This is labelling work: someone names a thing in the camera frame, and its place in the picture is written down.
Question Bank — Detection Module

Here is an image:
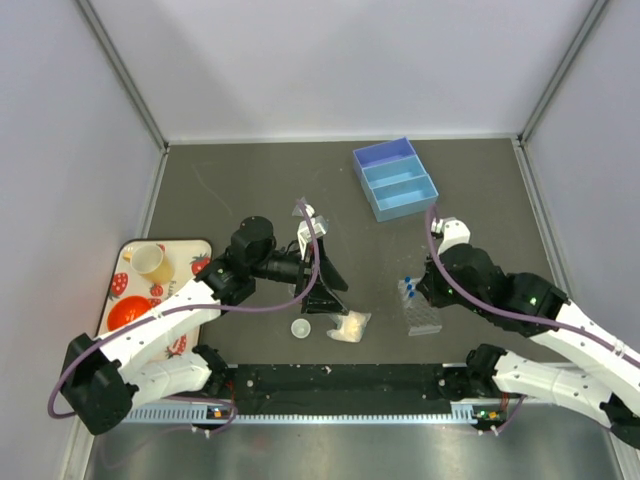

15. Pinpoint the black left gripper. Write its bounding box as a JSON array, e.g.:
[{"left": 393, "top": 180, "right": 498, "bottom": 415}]
[{"left": 251, "top": 236, "right": 349, "bottom": 315}]

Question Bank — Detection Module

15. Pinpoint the clear bag of cotton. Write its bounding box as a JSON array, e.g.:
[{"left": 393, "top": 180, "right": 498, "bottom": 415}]
[{"left": 327, "top": 311, "right": 371, "bottom": 343}]

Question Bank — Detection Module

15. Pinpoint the clear acrylic test tube rack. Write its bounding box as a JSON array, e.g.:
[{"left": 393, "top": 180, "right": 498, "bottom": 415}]
[{"left": 398, "top": 277, "right": 442, "bottom": 336}]

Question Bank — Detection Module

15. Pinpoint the blue compartment organizer box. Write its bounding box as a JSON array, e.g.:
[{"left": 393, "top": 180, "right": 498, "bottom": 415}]
[{"left": 353, "top": 137, "right": 439, "bottom": 222}]

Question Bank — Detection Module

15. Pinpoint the clear plastic funnel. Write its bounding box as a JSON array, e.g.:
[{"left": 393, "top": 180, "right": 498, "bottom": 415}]
[{"left": 292, "top": 197, "right": 316, "bottom": 218}]

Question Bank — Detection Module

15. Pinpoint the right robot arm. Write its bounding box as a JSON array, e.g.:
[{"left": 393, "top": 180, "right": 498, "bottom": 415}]
[{"left": 417, "top": 243, "right": 639, "bottom": 448}]

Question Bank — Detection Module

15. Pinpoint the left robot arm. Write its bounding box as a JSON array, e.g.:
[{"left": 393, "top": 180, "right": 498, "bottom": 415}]
[{"left": 54, "top": 207, "right": 348, "bottom": 436}]

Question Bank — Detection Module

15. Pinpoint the small white plastic cup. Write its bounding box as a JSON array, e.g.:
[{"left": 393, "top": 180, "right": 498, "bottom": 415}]
[{"left": 290, "top": 318, "right": 311, "bottom": 339}]

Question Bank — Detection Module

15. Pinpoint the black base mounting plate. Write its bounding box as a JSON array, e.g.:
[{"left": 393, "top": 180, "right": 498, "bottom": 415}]
[{"left": 169, "top": 362, "right": 506, "bottom": 416}]

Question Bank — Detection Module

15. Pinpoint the strawberry pattern tray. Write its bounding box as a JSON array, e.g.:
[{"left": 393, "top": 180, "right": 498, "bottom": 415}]
[{"left": 97, "top": 239, "right": 213, "bottom": 335}]

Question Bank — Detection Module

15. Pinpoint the cream ceramic mug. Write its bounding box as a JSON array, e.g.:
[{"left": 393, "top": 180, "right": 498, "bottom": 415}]
[{"left": 122, "top": 243, "right": 174, "bottom": 285}]

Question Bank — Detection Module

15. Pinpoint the orange plastic bowl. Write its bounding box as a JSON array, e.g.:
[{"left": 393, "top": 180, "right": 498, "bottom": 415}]
[{"left": 107, "top": 295, "right": 153, "bottom": 332}]

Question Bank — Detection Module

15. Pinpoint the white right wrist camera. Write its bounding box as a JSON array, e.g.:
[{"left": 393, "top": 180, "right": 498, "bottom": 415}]
[{"left": 431, "top": 217, "right": 471, "bottom": 254}]

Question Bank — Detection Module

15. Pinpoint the grey slotted cable duct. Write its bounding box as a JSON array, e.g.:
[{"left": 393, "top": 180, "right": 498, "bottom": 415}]
[{"left": 122, "top": 403, "right": 506, "bottom": 425}]

